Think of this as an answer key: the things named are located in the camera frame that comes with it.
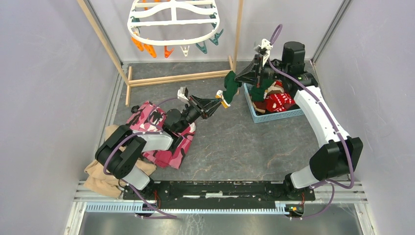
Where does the red white patterned sock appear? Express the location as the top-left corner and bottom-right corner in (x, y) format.
(264, 93), (295, 113)

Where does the pink camouflage cloth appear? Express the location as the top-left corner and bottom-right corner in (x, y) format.
(126, 101), (196, 169)

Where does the orange clothespin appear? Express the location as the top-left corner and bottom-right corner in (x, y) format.
(143, 44), (157, 58)
(164, 46), (175, 59)
(131, 37), (145, 51)

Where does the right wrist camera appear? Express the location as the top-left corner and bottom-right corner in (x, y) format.
(254, 39), (273, 66)

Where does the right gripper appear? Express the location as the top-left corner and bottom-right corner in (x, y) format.
(234, 53), (289, 88)

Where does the white clothespin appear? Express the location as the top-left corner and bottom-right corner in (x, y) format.
(180, 46), (190, 57)

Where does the teal clothespin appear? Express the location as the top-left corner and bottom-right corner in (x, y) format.
(209, 29), (224, 46)
(195, 41), (208, 54)

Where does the green sock with yellow cuff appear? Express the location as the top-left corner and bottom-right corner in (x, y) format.
(215, 70), (242, 108)

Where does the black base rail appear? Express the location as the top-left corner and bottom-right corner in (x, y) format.
(140, 181), (316, 210)

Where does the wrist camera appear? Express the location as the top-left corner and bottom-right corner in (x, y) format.
(254, 39), (273, 66)
(177, 87), (189, 104)

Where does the beige cloth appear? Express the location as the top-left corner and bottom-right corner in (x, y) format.
(84, 124), (157, 198)

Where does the wooden hanger stand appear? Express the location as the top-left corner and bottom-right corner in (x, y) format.
(77, 0), (228, 106)

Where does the white clip hanger frame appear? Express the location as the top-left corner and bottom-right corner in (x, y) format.
(127, 0), (220, 46)

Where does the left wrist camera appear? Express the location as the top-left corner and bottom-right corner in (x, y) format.
(177, 87), (189, 104)

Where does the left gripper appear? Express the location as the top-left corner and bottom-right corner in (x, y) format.
(178, 94), (223, 133)

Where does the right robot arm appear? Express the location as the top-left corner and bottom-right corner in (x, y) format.
(235, 39), (363, 200)

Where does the light blue plastic basket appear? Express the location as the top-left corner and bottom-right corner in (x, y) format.
(242, 83), (304, 123)

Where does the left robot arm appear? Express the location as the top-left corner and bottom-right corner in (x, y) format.
(95, 95), (222, 200)

